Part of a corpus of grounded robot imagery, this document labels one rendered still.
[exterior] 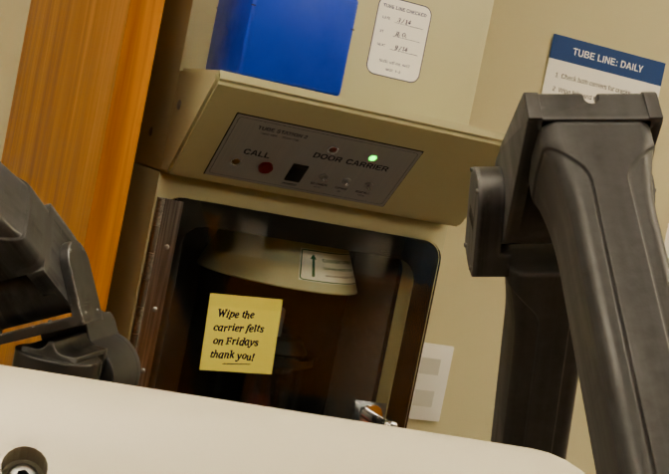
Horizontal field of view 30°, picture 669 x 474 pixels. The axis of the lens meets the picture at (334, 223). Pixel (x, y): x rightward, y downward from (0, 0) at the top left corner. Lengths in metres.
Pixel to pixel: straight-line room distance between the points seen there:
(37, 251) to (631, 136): 0.37
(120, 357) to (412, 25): 0.54
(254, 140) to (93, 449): 0.85
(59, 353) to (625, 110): 0.39
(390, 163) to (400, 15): 0.17
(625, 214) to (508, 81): 1.20
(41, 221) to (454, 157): 0.51
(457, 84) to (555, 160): 0.64
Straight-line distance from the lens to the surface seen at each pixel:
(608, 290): 0.63
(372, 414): 1.30
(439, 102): 1.30
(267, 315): 1.24
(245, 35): 1.11
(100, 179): 1.09
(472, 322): 1.87
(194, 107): 1.13
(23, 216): 0.80
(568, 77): 1.90
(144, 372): 1.21
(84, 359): 0.84
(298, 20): 1.12
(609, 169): 0.68
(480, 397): 1.90
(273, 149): 1.16
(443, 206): 1.27
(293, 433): 0.33
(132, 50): 1.09
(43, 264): 0.81
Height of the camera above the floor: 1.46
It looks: 3 degrees down
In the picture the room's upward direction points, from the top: 11 degrees clockwise
